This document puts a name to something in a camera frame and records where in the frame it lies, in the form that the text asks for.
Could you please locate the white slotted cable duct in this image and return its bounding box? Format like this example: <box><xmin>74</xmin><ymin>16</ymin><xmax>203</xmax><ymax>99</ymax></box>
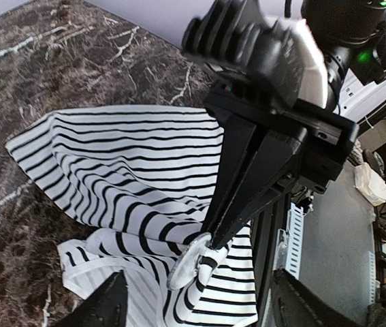
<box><xmin>276</xmin><ymin>203</ymin><xmax>304</xmax><ymax>279</ymax></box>

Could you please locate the striped black white garment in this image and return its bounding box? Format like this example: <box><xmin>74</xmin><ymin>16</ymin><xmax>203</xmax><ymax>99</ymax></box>
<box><xmin>6</xmin><ymin>105</ymin><xmax>258</xmax><ymax>326</ymax></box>

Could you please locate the purple round brooch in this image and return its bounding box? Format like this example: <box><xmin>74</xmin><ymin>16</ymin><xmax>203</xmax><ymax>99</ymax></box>
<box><xmin>167</xmin><ymin>232</ymin><xmax>212</xmax><ymax>290</ymax></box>

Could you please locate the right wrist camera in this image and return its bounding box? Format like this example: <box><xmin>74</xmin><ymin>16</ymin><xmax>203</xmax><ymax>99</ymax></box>
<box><xmin>181</xmin><ymin>1</ymin><xmax>328</xmax><ymax>112</ymax></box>

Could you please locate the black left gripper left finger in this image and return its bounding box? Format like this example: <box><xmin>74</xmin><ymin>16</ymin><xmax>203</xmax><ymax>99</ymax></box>
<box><xmin>55</xmin><ymin>271</ymin><xmax>128</xmax><ymax>327</ymax></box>

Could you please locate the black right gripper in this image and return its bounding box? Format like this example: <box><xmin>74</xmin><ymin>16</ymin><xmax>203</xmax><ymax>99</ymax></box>
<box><xmin>202</xmin><ymin>82</ymin><xmax>358</xmax><ymax>249</ymax></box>

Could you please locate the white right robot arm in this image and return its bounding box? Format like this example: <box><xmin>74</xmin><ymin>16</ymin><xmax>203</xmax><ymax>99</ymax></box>
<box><xmin>182</xmin><ymin>1</ymin><xmax>386</xmax><ymax>249</ymax></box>

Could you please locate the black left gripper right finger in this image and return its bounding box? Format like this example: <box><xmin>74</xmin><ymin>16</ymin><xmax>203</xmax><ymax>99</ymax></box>
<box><xmin>272</xmin><ymin>268</ymin><xmax>359</xmax><ymax>327</ymax></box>

